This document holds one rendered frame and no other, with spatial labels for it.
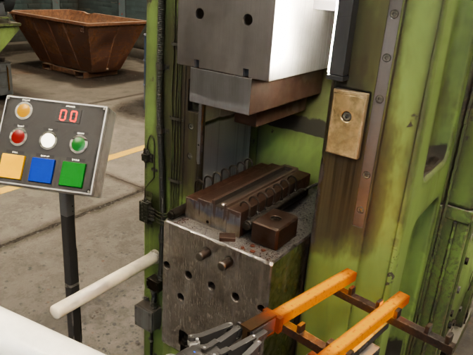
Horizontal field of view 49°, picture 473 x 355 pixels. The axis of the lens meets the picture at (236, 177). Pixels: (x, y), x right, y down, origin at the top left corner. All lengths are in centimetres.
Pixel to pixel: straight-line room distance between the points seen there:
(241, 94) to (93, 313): 167
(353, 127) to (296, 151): 54
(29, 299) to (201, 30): 189
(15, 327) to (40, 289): 225
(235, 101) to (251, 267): 44
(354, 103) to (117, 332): 170
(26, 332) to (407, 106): 97
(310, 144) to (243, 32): 62
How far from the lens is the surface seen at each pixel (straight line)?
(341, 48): 131
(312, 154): 182
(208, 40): 138
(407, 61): 130
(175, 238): 154
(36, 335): 70
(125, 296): 283
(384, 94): 132
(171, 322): 171
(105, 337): 257
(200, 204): 151
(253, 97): 134
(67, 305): 170
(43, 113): 173
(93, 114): 166
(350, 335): 115
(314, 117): 179
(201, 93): 142
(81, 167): 163
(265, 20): 128
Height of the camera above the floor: 161
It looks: 22 degrees down
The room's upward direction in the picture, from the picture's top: 4 degrees clockwise
